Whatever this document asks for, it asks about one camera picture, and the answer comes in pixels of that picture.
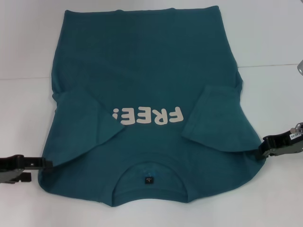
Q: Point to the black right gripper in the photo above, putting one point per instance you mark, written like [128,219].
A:
[287,145]

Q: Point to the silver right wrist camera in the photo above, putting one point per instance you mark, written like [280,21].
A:
[300,67]

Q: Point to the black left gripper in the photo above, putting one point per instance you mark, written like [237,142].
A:
[8,169]

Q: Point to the teal blue FREE t-shirt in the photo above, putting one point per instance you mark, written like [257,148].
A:
[146,59]

